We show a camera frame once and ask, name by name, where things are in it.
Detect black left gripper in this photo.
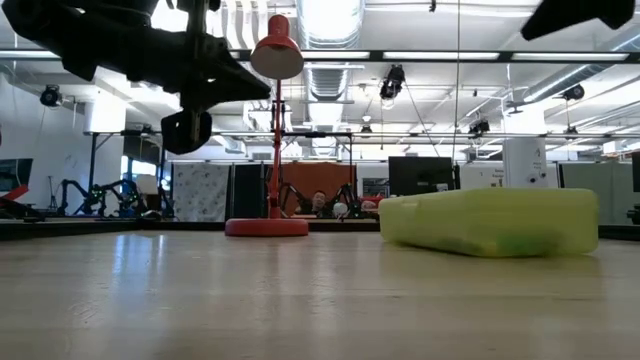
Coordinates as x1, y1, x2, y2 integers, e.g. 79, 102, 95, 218
94, 24, 272, 112

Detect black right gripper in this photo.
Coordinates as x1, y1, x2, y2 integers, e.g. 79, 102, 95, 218
519, 0, 637, 42

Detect translucent yellow-green supply box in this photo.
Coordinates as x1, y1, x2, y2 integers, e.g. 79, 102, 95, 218
378, 187, 600, 259

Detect red desk lamp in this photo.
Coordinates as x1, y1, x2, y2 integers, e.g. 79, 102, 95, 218
224, 13, 310, 238

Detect white patterned panel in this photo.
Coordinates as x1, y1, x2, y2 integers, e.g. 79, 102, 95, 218
172, 163, 231, 223

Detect orange partition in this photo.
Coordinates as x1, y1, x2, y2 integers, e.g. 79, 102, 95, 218
279, 161, 358, 216

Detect person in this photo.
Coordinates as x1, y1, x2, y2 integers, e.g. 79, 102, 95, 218
305, 189, 331, 218

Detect black overhead beam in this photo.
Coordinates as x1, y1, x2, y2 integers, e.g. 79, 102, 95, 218
0, 48, 640, 64

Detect white round column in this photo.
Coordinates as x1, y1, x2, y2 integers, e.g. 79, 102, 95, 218
501, 137, 552, 190

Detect black background robot arms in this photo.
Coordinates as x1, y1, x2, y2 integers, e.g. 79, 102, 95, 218
49, 177, 176, 221

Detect green partition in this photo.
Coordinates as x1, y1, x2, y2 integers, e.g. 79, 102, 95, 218
558, 162, 635, 225

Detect black monitor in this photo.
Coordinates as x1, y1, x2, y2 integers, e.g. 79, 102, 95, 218
387, 155, 462, 197

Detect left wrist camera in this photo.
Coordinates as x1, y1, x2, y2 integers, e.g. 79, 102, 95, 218
160, 108, 215, 156

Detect black hanging camera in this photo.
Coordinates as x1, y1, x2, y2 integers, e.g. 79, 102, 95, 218
39, 83, 65, 109
561, 83, 587, 103
378, 63, 407, 101
468, 118, 492, 138

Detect silver ceiling duct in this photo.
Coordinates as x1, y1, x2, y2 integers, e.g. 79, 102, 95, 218
294, 0, 367, 157

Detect dark wall screen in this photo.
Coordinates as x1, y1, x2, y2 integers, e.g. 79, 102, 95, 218
0, 158, 34, 201

